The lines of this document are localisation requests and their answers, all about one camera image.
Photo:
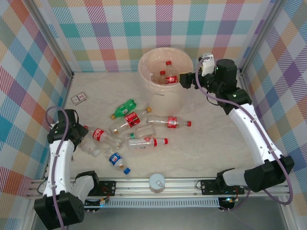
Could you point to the clear bottle without label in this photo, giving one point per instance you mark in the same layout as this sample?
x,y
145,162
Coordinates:
x,y
90,147

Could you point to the clear bottle blue label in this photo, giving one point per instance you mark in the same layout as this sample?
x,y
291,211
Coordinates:
x,y
115,158

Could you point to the green plastic bottle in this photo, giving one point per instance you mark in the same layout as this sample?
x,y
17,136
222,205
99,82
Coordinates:
x,y
126,106

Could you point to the square bottle red label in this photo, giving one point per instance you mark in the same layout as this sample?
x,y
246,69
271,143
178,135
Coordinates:
x,y
132,119

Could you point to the clear bottle red white label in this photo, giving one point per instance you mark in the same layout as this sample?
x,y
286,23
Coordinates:
x,y
144,143

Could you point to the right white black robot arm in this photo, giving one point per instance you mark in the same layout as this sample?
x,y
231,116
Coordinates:
x,y
249,134

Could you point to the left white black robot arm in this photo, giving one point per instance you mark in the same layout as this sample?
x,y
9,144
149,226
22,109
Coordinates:
x,y
66,153

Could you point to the beige round waste bin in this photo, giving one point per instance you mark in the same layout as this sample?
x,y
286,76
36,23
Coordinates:
x,y
165,100

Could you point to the clear plastic bin liner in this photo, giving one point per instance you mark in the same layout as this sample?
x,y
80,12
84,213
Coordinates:
x,y
153,62

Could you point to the small red white matchbox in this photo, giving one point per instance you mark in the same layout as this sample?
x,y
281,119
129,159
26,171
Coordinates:
x,y
79,98

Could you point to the clear bottle green white label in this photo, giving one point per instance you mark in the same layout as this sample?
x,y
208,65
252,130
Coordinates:
x,y
144,131

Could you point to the silver tin can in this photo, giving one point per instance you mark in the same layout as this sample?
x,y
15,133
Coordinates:
x,y
157,182

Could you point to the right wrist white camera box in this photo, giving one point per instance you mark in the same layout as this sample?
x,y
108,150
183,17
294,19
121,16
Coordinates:
x,y
207,65

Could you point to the aluminium side rail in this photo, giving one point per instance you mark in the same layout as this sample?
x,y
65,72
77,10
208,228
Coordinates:
x,y
244,82
65,92

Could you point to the aluminium frame post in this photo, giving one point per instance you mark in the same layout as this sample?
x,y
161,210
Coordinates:
x,y
261,36
51,40

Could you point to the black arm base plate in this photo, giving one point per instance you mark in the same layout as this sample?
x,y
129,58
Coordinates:
x,y
208,187
109,188

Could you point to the aluminium mounting rail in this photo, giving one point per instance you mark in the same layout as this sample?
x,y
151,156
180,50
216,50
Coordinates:
x,y
134,185

